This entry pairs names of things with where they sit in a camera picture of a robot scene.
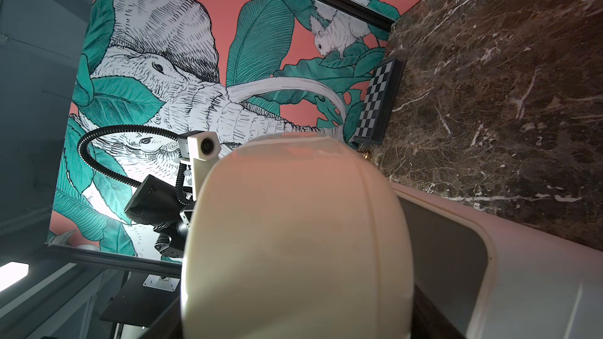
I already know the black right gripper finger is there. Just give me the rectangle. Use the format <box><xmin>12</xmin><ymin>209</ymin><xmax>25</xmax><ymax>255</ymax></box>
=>
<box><xmin>411</xmin><ymin>287</ymin><xmax>464</xmax><ymax>339</ymax></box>

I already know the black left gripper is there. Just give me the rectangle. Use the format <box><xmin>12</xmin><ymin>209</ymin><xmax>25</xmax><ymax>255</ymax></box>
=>
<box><xmin>124</xmin><ymin>175</ymin><xmax>194</xmax><ymax>259</ymax></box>

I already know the white box grey lid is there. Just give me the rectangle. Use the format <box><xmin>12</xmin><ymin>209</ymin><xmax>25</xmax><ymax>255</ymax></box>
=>
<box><xmin>394</xmin><ymin>184</ymin><xmax>602</xmax><ymax>338</ymax></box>

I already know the cream box dark lid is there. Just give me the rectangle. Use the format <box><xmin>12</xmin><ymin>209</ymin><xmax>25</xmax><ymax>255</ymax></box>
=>
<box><xmin>182</xmin><ymin>134</ymin><xmax>414</xmax><ymax>338</ymax></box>

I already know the black white checkerboard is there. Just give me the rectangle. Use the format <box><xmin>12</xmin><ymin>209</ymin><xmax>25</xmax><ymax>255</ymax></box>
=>
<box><xmin>352</xmin><ymin>56</ymin><xmax>405</xmax><ymax>144</ymax></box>

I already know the black left camera cable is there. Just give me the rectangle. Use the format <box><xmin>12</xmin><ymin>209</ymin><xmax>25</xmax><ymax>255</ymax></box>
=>
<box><xmin>77</xmin><ymin>124</ymin><xmax>194</xmax><ymax>206</ymax></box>

